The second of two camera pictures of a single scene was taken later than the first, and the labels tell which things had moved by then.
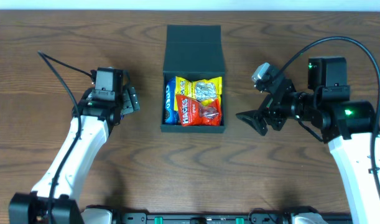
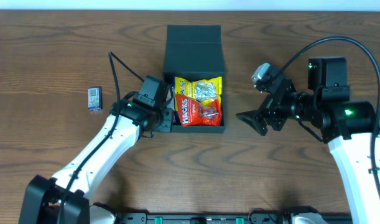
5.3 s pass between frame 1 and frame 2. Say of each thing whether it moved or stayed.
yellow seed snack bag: stayed
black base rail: stayed
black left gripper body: moved
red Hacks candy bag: stayed
